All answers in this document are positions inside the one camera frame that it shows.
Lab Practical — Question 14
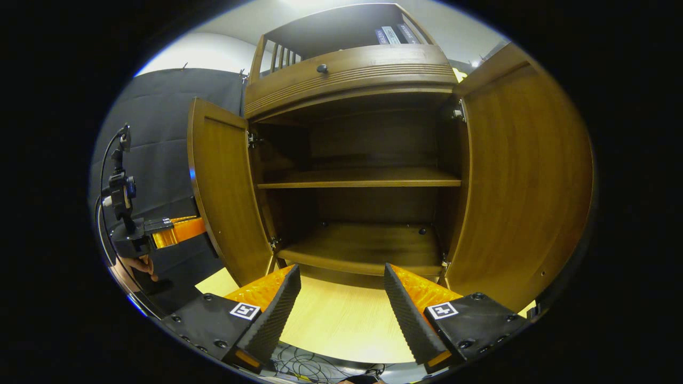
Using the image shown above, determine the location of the wooden cabinet drawer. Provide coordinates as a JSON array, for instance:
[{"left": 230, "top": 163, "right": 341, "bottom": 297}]
[{"left": 244, "top": 44, "right": 459, "bottom": 119}]

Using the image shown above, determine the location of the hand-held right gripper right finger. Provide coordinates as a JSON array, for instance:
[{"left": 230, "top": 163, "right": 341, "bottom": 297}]
[{"left": 384, "top": 263, "right": 534, "bottom": 374}]

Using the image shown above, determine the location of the wooden shoe cabinet door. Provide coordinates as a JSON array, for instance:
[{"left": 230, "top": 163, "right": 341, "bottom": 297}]
[
  {"left": 444, "top": 43, "right": 594, "bottom": 313},
  {"left": 187, "top": 98, "right": 275, "bottom": 287}
]

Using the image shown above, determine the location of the black backdrop cloth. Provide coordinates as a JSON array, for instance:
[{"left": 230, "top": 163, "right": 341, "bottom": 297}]
[{"left": 88, "top": 40, "right": 513, "bottom": 315}]

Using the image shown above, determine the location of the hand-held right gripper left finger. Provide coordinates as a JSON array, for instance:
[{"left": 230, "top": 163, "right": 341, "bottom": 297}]
[{"left": 162, "top": 264, "right": 302, "bottom": 374}]

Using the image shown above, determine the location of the tangle of black cables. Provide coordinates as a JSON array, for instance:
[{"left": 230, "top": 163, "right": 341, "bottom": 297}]
[{"left": 269, "top": 343, "right": 387, "bottom": 383}]

